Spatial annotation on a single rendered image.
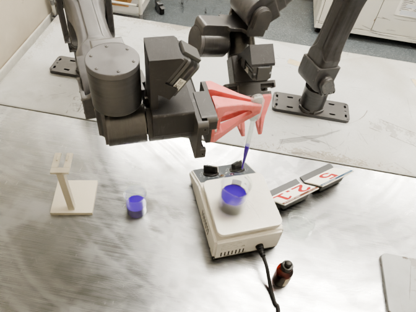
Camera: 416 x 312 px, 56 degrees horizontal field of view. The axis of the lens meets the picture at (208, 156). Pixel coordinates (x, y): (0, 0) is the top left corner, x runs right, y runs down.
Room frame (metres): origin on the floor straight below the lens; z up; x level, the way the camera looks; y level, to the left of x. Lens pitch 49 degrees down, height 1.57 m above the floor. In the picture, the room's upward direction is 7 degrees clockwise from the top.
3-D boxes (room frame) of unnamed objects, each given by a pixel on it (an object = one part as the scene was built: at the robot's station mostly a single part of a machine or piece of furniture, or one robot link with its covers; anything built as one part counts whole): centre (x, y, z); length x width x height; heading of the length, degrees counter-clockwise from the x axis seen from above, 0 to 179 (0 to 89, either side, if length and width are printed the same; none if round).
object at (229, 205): (0.39, -0.05, 1.02); 0.06 x 0.05 x 0.08; 21
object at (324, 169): (0.56, -0.26, 0.92); 0.09 x 0.06 x 0.04; 125
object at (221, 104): (0.40, -0.01, 1.22); 0.09 x 0.07 x 0.07; 109
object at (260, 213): (0.41, -0.07, 0.98); 0.12 x 0.12 x 0.01; 19
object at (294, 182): (0.50, -0.18, 0.92); 0.09 x 0.06 x 0.04; 125
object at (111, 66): (0.37, 0.12, 1.26); 0.12 x 0.09 x 0.12; 25
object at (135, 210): (0.42, 0.13, 0.93); 0.04 x 0.04 x 0.06
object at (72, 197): (0.43, 0.26, 0.96); 0.08 x 0.08 x 0.13; 8
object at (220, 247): (0.43, -0.06, 0.94); 0.22 x 0.13 x 0.08; 19
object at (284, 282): (0.31, -0.16, 0.93); 0.03 x 0.03 x 0.07
